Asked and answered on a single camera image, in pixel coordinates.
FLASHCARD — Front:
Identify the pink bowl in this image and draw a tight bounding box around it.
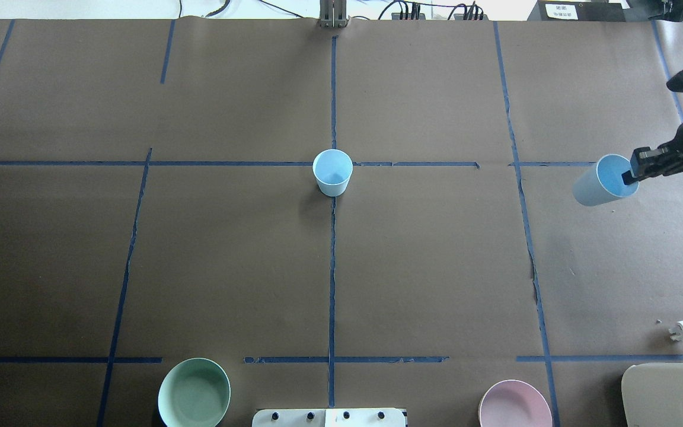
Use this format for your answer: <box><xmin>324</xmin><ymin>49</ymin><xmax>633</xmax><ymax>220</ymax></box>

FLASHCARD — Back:
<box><xmin>477</xmin><ymin>380</ymin><xmax>554</xmax><ymax>426</ymax></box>

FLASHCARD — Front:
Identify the aluminium frame post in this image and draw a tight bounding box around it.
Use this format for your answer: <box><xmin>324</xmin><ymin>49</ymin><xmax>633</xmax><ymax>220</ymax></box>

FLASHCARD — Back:
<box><xmin>319</xmin><ymin>0</ymin><xmax>349</xmax><ymax>28</ymax></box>

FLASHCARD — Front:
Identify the white pedestal column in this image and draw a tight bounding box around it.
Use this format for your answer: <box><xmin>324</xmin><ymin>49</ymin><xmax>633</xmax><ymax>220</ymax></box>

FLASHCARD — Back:
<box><xmin>252</xmin><ymin>407</ymin><xmax>408</xmax><ymax>426</ymax></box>

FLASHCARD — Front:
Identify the green bowl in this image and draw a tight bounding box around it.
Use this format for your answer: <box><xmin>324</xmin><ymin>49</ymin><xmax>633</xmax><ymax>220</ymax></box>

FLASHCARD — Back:
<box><xmin>157</xmin><ymin>358</ymin><xmax>231</xmax><ymax>426</ymax></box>

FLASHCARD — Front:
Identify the black box white label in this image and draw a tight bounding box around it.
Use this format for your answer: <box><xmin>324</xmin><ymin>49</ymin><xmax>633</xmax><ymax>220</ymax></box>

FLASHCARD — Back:
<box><xmin>526</xmin><ymin>1</ymin><xmax>626</xmax><ymax>22</ymax></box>

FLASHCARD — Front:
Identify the cream toaster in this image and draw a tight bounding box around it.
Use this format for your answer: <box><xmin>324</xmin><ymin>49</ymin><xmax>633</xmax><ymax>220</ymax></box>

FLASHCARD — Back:
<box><xmin>621</xmin><ymin>362</ymin><xmax>683</xmax><ymax>426</ymax></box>

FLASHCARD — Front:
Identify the light blue cup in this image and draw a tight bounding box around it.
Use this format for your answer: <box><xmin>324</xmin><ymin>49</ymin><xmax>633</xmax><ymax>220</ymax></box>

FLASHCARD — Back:
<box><xmin>312</xmin><ymin>149</ymin><xmax>353</xmax><ymax>197</ymax></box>
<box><xmin>572</xmin><ymin>154</ymin><xmax>639</xmax><ymax>206</ymax></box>

